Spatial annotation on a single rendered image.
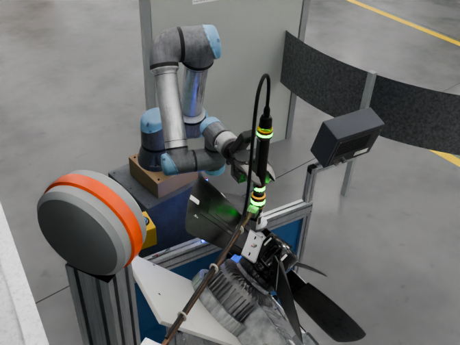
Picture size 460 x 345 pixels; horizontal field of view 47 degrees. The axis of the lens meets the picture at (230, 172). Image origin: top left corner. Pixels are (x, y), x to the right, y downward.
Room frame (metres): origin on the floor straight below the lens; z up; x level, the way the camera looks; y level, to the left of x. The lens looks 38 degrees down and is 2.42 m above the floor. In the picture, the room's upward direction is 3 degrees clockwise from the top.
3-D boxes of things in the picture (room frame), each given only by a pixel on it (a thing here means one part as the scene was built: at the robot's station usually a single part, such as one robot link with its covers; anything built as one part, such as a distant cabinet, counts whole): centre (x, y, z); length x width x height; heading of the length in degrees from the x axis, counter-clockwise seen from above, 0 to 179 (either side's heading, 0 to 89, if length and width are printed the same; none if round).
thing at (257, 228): (1.20, -0.09, 1.31); 0.09 x 0.07 x 0.10; 157
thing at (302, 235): (1.79, -0.35, 0.39); 0.04 x 0.04 x 0.78; 32
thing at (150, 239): (1.36, 0.35, 1.02); 0.16 x 0.10 x 0.11; 122
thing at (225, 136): (1.37, 0.01, 1.45); 0.08 x 0.05 x 0.08; 122
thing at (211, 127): (1.44, 0.05, 1.44); 0.11 x 0.08 x 0.09; 32
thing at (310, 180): (1.79, -0.35, 0.96); 0.03 x 0.03 x 0.20; 32
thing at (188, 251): (1.57, 0.01, 0.82); 0.90 x 0.04 x 0.08; 122
